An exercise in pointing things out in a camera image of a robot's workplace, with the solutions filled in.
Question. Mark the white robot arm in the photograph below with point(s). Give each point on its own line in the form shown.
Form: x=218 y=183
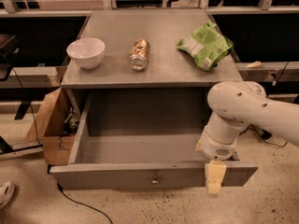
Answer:
x=235 y=106

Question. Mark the metal drink can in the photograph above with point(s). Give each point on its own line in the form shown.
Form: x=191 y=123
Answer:
x=140 y=55

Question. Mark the green snack bag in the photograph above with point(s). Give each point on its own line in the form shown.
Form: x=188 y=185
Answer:
x=206 y=46

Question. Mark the white ceramic bowl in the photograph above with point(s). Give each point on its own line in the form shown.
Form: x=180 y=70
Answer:
x=87 y=52

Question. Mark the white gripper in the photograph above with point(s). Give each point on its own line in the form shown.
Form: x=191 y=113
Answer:
x=215 y=147

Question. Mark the white shoe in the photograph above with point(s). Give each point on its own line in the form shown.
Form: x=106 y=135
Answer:
x=6 y=192

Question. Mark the brown cardboard box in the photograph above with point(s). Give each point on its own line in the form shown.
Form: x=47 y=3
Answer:
x=50 y=130

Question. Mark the grey drawer cabinet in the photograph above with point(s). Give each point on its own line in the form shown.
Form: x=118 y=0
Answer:
x=169 y=67

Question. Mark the grey top drawer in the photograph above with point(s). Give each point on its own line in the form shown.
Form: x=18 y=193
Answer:
x=137 y=139

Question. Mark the yellow foam scrap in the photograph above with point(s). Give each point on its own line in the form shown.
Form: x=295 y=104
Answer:
x=254 y=64

